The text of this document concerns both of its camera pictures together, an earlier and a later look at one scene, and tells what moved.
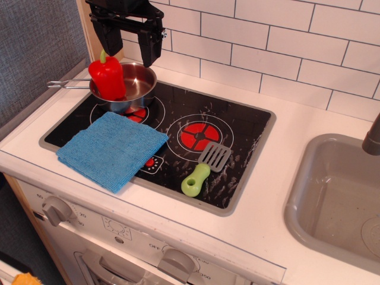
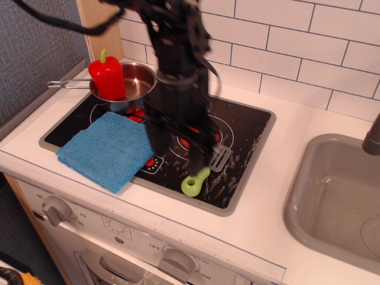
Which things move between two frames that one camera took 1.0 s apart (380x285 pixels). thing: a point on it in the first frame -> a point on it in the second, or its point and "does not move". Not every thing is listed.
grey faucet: (371, 144) does not move
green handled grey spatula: (213, 158) does not move
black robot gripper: (141, 16) -> (182, 101)
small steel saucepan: (140, 84) does not move
